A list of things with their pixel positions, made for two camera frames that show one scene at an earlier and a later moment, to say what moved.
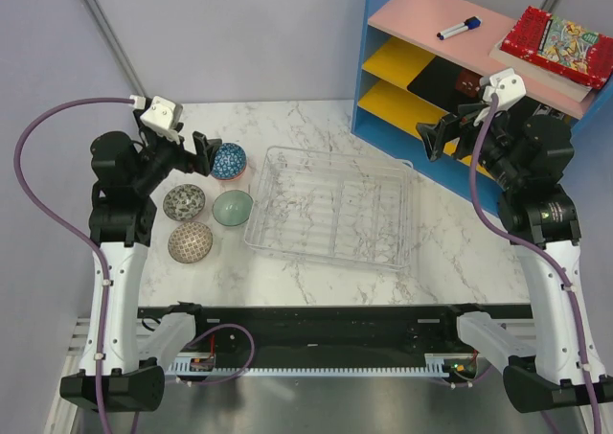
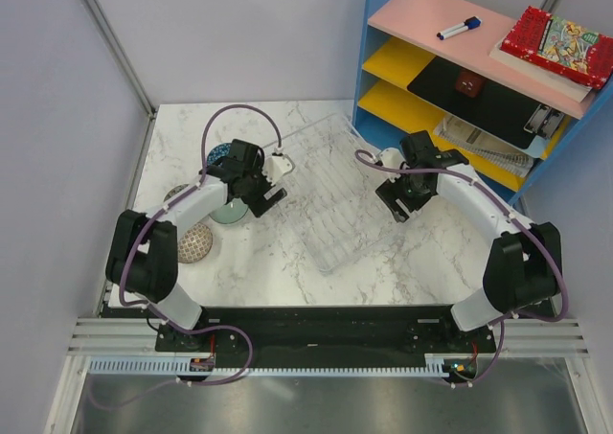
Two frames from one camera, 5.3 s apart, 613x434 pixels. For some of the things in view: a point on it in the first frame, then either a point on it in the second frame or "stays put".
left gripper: (200, 161) → (259, 204)
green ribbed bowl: (232, 207) stays put
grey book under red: (544, 75) stays put
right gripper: (447, 128) → (389, 192)
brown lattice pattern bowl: (190, 242) stays put
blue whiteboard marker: (471, 24) stays put
